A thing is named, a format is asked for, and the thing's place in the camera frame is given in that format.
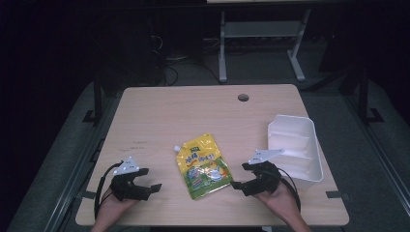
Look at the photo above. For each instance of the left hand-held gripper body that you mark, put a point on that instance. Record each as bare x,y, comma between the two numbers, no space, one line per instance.
124,188

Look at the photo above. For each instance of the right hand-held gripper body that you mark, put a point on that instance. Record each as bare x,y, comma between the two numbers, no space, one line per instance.
266,180

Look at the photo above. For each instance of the person's left hand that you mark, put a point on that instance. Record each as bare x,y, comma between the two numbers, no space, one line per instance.
112,206

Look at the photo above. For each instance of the person's right hand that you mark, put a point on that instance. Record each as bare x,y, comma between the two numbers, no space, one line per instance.
278,201

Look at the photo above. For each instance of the grey tape strip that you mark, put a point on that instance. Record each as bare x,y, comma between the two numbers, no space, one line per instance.
333,194
88,195

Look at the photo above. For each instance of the yellow spouted pouch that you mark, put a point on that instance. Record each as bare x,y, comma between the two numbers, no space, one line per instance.
203,166

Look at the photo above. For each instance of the white plastic bin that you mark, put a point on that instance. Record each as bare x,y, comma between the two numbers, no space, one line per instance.
295,150

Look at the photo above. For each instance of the black metal stand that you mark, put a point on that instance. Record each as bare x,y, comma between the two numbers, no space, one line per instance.
364,96
96,103

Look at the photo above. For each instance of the white metal desk frame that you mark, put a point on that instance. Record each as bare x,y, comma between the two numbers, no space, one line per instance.
262,29

